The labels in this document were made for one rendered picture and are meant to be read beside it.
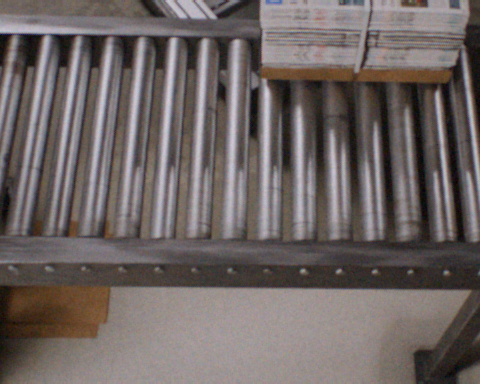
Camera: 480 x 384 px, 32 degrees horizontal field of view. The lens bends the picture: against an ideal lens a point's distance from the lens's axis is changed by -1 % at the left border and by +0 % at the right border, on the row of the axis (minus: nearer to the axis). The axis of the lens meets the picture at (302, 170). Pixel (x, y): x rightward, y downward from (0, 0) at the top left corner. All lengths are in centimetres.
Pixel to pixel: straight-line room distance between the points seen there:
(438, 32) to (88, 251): 75
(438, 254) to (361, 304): 82
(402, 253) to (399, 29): 41
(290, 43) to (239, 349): 98
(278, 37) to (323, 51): 10
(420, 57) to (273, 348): 98
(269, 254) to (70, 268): 36
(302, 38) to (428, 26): 23
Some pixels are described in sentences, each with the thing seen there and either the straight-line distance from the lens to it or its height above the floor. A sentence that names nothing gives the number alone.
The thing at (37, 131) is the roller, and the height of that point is 80.
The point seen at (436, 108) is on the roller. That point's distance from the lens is 168.
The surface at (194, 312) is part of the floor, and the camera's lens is 231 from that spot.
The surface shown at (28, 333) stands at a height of 0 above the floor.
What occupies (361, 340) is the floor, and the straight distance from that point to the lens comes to 229.
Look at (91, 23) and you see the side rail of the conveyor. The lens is 179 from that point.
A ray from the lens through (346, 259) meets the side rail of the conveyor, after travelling 150.
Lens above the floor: 218
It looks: 62 degrees down
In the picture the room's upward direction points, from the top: 6 degrees clockwise
